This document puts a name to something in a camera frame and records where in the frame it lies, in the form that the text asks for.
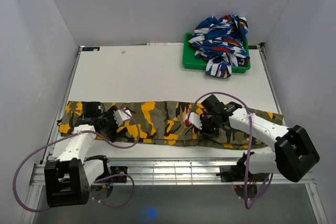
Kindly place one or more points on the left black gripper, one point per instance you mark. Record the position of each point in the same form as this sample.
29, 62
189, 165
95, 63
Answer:
110, 133

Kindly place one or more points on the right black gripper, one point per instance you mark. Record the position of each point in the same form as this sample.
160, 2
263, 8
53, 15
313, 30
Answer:
203, 119

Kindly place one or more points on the camouflage yellow green trousers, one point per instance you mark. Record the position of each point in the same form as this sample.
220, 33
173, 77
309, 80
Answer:
162, 123

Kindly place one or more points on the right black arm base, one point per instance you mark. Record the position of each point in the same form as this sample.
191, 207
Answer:
234, 173

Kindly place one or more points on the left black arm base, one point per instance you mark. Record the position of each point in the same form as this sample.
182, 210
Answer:
105, 190

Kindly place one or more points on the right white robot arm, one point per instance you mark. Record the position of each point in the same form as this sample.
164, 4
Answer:
293, 152

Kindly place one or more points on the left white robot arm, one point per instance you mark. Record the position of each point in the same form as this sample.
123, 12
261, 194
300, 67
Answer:
69, 177

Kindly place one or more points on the blue white red trousers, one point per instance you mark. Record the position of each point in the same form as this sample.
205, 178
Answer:
220, 43

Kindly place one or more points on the green plastic tray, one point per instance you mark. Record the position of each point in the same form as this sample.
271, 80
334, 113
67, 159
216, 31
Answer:
189, 60

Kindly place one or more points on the left dark corner label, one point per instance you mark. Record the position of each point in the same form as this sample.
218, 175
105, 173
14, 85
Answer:
90, 49

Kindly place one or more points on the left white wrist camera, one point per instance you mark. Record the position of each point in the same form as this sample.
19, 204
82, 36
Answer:
121, 116

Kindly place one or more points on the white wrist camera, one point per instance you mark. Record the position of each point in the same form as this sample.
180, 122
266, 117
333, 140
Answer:
193, 119
121, 116

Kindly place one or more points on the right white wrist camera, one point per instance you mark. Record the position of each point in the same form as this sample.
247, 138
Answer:
193, 119

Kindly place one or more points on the aluminium frame rail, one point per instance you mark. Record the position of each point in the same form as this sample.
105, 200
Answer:
174, 171

